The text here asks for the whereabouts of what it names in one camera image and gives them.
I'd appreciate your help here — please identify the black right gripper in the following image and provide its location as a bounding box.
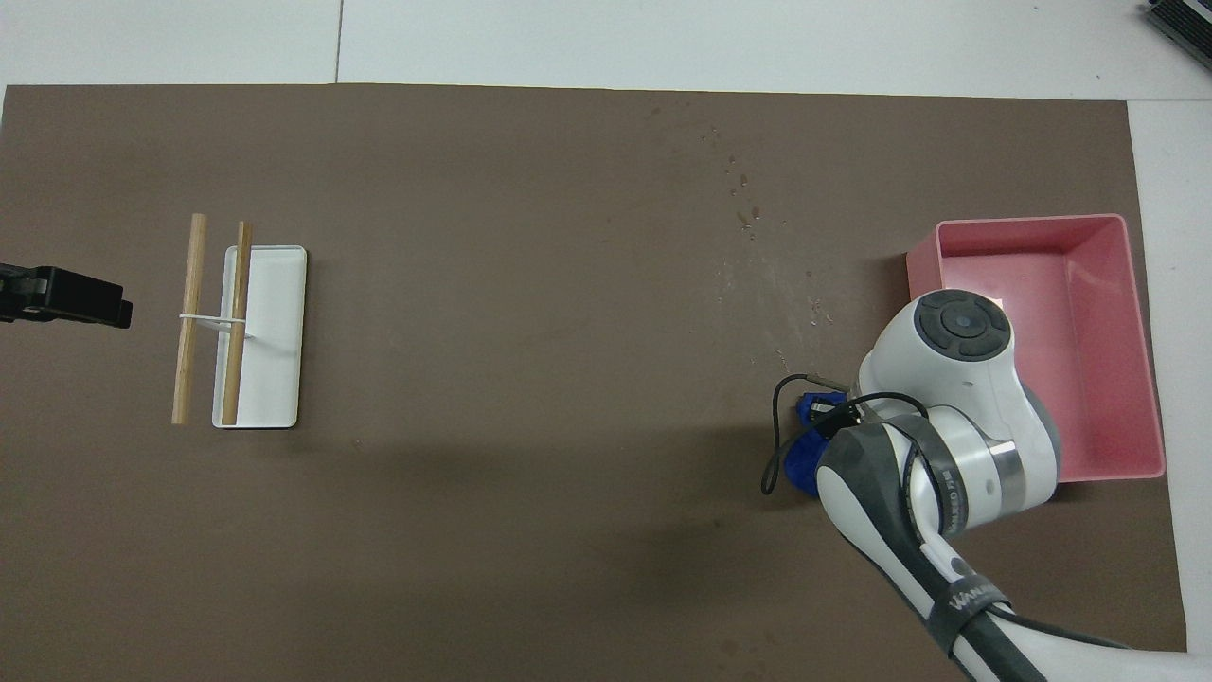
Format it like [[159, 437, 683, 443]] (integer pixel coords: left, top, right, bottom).
[[816, 400, 960, 538]]

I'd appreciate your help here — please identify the blue towel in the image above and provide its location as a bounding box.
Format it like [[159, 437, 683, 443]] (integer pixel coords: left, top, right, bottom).
[[785, 390, 858, 501]]

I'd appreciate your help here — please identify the white towel rack base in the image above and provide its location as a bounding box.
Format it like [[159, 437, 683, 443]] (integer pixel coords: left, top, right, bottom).
[[211, 245, 309, 430]]

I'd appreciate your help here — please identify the pink plastic bin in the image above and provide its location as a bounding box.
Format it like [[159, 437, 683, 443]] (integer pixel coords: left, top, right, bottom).
[[905, 214, 1167, 484]]

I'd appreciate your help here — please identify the brown table mat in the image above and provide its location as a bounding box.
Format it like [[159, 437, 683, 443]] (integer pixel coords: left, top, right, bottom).
[[0, 83, 1192, 682]]

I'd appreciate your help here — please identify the grey ribbed device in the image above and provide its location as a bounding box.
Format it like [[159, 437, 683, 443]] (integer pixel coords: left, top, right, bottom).
[[1141, 0, 1212, 56]]

